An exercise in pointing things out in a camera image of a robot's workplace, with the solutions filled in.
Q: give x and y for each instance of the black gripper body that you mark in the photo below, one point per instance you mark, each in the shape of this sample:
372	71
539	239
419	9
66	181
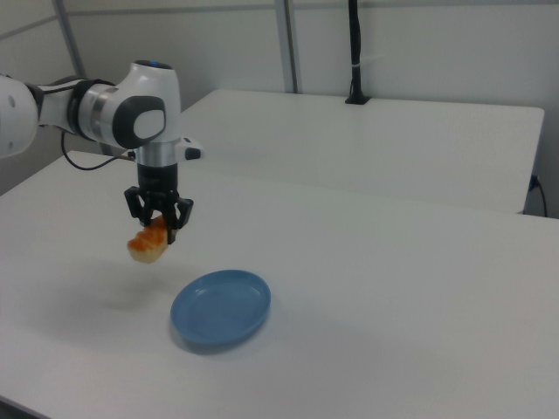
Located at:
158	179

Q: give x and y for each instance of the white adjacent table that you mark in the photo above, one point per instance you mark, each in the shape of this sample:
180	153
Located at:
371	144

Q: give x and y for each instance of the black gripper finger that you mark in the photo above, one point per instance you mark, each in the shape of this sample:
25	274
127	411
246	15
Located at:
179	214
135	203

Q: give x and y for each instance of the black camera pole with base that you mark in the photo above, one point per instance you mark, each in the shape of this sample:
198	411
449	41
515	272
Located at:
356	43

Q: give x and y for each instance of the grey metal partition post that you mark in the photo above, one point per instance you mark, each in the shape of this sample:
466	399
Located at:
288	43
70	35

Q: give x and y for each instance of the orange glazed bread loaf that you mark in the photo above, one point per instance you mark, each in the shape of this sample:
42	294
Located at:
146	249

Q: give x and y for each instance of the blue round plate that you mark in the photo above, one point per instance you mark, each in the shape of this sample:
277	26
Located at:
218	310

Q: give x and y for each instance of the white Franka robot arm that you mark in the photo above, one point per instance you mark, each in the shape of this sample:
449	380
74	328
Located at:
148	87

